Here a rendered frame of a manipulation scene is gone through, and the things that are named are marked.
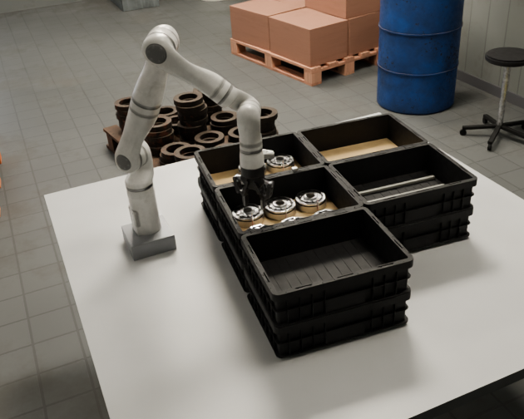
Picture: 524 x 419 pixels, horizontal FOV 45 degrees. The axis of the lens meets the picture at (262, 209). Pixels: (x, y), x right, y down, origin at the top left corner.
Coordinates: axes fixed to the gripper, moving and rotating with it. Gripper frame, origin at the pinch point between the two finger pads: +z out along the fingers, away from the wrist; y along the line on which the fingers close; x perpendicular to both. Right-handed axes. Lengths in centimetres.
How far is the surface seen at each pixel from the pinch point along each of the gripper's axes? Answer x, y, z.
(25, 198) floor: 85, -213, 93
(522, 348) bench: -13, 86, 18
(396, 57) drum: 288, -35, 47
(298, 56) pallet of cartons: 333, -132, 70
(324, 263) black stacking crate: -13.1, 29.4, 6.5
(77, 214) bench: -2, -76, 21
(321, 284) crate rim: -35, 37, -4
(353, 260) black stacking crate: -8.9, 36.6, 6.3
